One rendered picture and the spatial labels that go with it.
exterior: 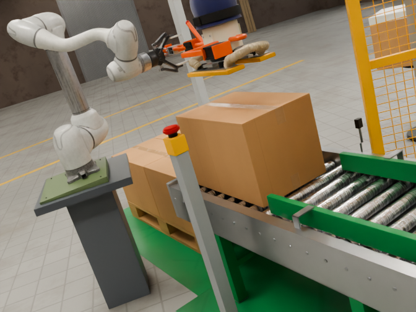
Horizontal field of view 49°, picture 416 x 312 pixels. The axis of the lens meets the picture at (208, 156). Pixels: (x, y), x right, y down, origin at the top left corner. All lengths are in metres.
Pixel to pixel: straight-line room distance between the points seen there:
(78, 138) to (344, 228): 1.45
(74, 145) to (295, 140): 1.14
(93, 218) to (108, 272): 0.33
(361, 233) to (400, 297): 0.25
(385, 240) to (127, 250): 1.52
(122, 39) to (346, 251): 1.26
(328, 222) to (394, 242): 0.27
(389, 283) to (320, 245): 0.27
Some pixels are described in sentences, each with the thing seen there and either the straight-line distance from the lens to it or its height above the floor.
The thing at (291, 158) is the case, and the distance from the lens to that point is 2.12.
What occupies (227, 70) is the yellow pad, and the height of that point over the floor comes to 1.16.
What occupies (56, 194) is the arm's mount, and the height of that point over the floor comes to 0.77.
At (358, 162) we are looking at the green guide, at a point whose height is 0.61.
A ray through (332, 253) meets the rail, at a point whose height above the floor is 0.57.
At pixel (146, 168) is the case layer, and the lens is 3.13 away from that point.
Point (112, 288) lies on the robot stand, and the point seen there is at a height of 0.12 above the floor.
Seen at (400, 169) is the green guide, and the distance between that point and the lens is 2.05.
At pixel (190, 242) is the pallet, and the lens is 3.11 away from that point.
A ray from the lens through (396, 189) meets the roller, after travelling 2.03.
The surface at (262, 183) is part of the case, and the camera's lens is 2.03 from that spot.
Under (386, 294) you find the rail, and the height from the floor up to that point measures 0.49.
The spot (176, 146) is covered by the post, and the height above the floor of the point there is 0.97.
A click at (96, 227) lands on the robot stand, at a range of 2.59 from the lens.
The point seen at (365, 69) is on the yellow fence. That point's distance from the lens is 2.23.
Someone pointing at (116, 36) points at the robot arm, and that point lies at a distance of 2.10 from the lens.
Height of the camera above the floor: 1.45
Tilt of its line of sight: 18 degrees down
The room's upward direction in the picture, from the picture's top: 17 degrees counter-clockwise
